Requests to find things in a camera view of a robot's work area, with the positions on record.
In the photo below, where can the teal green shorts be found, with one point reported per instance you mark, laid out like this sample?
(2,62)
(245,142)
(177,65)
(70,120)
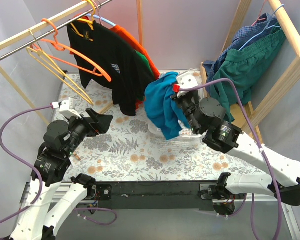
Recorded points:
(245,68)

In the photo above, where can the blue checkered shorts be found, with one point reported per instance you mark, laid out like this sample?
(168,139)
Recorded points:
(239,39)

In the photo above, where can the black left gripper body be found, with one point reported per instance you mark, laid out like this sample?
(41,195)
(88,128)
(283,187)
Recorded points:
(90,125)

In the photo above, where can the black t shirt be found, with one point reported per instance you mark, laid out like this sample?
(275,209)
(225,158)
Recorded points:
(110,67)

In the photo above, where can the wooden clothes rack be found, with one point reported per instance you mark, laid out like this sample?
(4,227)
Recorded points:
(276,96)
(40,26)

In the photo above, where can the orange t shirt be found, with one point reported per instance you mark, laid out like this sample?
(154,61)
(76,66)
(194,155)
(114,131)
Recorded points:
(137,47)

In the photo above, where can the wooden clothes rack left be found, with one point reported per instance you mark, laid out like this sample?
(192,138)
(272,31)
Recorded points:
(40,26)

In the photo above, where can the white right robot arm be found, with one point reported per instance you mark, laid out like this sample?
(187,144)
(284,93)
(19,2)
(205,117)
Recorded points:
(281,177)

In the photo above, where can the wooden clothes rack right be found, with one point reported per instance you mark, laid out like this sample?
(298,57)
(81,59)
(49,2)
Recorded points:
(276,96)

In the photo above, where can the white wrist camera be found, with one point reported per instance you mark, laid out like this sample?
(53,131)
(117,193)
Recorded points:
(185,81)
(67,108)

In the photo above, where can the dark yellow plastic hanger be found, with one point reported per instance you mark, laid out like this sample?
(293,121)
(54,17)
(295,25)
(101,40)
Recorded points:
(85,19)

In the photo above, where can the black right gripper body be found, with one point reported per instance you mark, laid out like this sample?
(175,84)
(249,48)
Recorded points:
(180,98)

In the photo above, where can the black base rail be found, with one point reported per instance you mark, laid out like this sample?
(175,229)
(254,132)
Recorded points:
(158,195)

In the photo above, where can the white plastic basket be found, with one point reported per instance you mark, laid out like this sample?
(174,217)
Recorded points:
(187,132)

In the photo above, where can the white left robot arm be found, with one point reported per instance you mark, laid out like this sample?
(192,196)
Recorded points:
(36,220)

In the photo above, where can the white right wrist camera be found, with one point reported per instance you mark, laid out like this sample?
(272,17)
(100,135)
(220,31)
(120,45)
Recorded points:
(185,81)

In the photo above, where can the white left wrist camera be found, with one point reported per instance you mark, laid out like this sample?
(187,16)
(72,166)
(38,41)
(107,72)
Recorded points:
(67,108)

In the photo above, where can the wooden clothespin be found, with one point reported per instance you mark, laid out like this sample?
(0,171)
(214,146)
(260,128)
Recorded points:
(77,157)

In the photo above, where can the blue t shirt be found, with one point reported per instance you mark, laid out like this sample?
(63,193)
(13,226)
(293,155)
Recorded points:
(165,105)

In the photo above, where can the light blue wire hanger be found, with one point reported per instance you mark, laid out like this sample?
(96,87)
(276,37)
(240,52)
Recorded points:
(265,28)

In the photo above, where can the floral table cloth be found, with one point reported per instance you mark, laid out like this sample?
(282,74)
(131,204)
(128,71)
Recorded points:
(130,152)

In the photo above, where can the orange plastic hanger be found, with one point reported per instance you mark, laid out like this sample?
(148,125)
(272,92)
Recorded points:
(96,71)

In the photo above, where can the green t shirt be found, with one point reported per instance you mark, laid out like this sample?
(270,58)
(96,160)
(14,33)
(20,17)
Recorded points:
(147,74)

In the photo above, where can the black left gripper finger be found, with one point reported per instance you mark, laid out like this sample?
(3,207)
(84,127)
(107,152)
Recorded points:
(93,114)
(102,122)

